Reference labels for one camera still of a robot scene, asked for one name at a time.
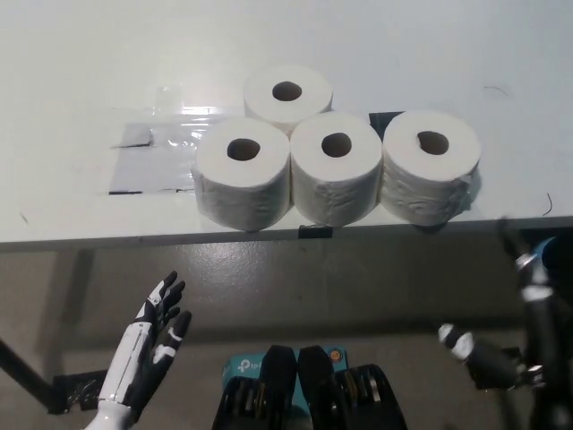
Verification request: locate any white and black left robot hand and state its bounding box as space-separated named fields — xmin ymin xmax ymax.
xmin=96 ymin=271 xmax=193 ymax=425

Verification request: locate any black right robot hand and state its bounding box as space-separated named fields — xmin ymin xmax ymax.
xmin=437 ymin=322 xmax=545 ymax=391

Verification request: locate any white toilet paper roll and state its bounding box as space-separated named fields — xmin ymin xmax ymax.
xmin=243 ymin=64 xmax=335 ymax=135
xmin=191 ymin=116 xmax=292 ymax=233
xmin=289 ymin=111 xmax=385 ymax=227
xmin=379 ymin=109 xmax=483 ymax=228

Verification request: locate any black floor tape patch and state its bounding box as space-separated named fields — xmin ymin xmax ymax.
xmin=47 ymin=370 xmax=111 ymax=412

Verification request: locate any black table leg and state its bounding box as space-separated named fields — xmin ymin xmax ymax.
xmin=0 ymin=335 xmax=57 ymax=407

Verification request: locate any teal tp-link box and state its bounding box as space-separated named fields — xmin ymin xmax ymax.
xmin=222 ymin=343 xmax=348 ymax=417

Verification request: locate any grey taped plastic sheet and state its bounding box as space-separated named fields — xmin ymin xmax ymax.
xmin=96 ymin=80 xmax=252 ymax=197

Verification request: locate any black tape strip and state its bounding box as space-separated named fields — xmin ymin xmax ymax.
xmin=298 ymin=225 xmax=336 ymax=239

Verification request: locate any black square tape patch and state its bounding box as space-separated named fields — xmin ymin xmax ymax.
xmin=368 ymin=110 xmax=406 ymax=140

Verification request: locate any blue and black table bracket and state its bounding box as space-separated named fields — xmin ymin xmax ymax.
xmin=535 ymin=236 xmax=559 ymax=270

